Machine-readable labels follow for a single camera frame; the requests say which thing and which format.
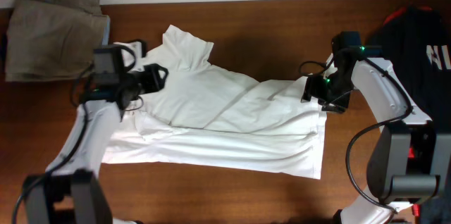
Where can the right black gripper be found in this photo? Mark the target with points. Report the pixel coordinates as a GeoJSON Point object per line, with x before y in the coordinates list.
{"type": "Point", "coordinates": [312, 86]}

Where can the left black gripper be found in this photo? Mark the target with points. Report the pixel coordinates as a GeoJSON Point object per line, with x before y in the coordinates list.
{"type": "Point", "coordinates": [151, 81]}

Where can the white t-shirt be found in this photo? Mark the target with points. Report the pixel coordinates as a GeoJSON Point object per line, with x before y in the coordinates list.
{"type": "Point", "coordinates": [209, 116]}

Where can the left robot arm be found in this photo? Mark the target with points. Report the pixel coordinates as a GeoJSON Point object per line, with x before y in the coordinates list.
{"type": "Point", "coordinates": [69, 191]}

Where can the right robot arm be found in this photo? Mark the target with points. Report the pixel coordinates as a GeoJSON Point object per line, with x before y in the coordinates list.
{"type": "Point", "coordinates": [411, 159]}

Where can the folded khaki trousers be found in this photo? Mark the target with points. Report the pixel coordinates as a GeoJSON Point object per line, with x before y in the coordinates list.
{"type": "Point", "coordinates": [51, 40]}

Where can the black and red shirt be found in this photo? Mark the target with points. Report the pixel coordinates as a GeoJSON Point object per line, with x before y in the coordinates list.
{"type": "Point", "coordinates": [417, 42]}

